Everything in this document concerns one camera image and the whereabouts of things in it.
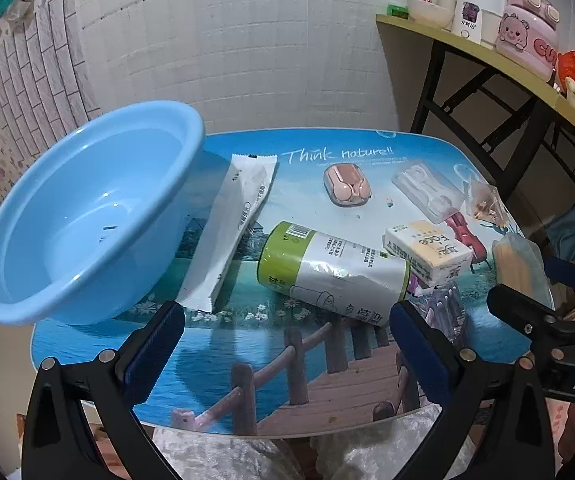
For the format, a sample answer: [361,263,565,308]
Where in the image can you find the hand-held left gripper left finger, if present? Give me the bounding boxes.
[22,300,187,480]

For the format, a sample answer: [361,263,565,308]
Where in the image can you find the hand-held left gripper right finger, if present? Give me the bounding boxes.
[389,300,555,480]

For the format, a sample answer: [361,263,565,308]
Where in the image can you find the wooden sticks pack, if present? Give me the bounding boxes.
[491,234,555,311]

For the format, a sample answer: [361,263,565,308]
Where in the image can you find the purple plastic packet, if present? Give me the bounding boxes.
[410,282,465,348]

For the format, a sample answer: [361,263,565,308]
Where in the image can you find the white yellow tissue packet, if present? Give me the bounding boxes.
[383,220,474,286]

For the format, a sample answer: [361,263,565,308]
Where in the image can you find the small clear plastic bag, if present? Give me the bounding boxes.
[465,177,511,226]

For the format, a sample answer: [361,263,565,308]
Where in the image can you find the green white bag roll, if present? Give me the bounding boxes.
[259,221,411,328]

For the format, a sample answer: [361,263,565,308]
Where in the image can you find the long white packet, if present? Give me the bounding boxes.
[175,154,278,313]

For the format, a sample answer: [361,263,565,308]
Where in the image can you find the clear plastic case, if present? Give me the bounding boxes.
[391,160,465,224]

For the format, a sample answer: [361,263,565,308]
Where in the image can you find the light blue plastic basin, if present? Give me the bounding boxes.
[0,100,206,326]

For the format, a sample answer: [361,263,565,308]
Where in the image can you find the pink contact lens case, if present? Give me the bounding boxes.
[323,162,371,207]

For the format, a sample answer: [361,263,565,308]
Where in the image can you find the white plush clothing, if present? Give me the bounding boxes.
[152,405,473,480]

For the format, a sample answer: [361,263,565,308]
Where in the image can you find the pink bear lunch box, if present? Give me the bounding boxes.
[496,0,561,83]

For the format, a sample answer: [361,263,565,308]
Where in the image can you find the wooden desk black legs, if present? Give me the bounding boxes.
[375,12,575,241]

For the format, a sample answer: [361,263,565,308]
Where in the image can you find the white electric kettle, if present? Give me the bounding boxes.
[451,0,505,46]

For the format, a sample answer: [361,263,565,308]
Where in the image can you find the white bowl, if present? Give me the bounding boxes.
[406,0,455,28]

